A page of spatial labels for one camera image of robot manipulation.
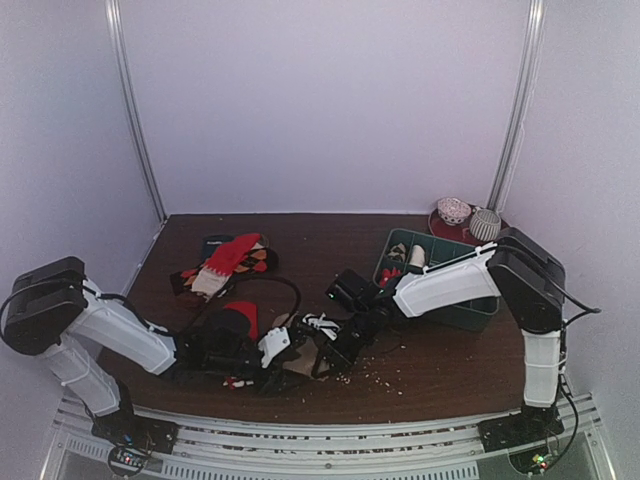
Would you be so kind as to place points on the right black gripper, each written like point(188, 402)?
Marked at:
point(343, 347)

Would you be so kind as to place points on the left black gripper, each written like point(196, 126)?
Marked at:
point(274, 384)

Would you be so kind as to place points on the tan ribbed sock pair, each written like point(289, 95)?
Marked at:
point(305, 361)

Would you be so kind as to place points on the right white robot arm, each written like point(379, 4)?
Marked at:
point(513, 268)

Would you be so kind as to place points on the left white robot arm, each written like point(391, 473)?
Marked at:
point(50, 309)

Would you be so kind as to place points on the red folded sock pair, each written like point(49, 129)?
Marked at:
point(239, 322)

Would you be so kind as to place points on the rolled red sock in tray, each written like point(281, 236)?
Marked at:
point(387, 275)

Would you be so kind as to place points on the red white sock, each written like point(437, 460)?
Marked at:
point(220, 266)

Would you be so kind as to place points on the rolled patterned sock in tray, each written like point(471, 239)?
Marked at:
point(397, 252)

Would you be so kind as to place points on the rolled cream sock in tray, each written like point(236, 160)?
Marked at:
point(417, 257)

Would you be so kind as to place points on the argyle black orange sock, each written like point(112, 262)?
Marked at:
point(259, 260)

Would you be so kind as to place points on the dark blue sock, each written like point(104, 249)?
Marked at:
point(209, 246)

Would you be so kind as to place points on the left circuit board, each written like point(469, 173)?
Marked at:
point(124, 461)

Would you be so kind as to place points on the circuit board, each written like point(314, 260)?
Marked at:
point(124, 461)
point(535, 461)

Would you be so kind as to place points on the dark red plate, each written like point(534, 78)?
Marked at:
point(458, 233)

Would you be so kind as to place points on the striped grey cup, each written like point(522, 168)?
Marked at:
point(485, 225)

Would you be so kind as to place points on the right circuit board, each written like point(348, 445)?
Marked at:
point(535, 461)

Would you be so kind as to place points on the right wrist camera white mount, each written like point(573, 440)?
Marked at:
point(322, 324)

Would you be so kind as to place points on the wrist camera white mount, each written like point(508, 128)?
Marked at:
point(274, 342)
point(322, 324)

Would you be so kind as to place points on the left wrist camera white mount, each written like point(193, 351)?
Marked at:
point(274, 342)

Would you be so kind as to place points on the front aluminium rail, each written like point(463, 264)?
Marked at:
point(212, 448)

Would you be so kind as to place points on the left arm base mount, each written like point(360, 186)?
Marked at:
point(125, 428)

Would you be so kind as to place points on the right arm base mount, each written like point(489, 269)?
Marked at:
point(530, 425)

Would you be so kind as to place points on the right aluminium frame post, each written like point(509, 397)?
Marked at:
point(523, 94)

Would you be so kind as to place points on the aluminium frame post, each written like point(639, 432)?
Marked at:
point(116, 32)
point(523, 94)

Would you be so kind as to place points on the left aluminium frame post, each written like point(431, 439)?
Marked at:
point(116, 32)

